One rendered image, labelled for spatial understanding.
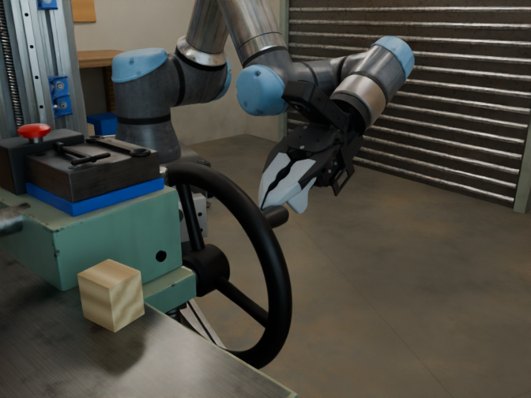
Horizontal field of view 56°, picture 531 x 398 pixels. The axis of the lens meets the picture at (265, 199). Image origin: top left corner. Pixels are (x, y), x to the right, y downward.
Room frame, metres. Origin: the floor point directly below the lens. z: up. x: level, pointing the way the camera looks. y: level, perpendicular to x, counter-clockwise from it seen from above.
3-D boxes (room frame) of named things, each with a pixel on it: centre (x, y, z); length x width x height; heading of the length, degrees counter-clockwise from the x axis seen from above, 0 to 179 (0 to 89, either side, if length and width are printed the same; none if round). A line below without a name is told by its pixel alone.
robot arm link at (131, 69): (1.09, 0.26, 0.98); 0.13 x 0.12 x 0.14; 132
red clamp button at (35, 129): (0.48, 0.23, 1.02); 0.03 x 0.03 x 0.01
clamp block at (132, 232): (0.47, 0.19, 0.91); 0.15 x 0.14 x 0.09; 49
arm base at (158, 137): (1.09, 0.27, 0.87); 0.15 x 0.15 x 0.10
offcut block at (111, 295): (0.34, 0.12, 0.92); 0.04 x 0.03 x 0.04; 56
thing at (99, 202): (0.48, 0.19, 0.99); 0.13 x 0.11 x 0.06; 49
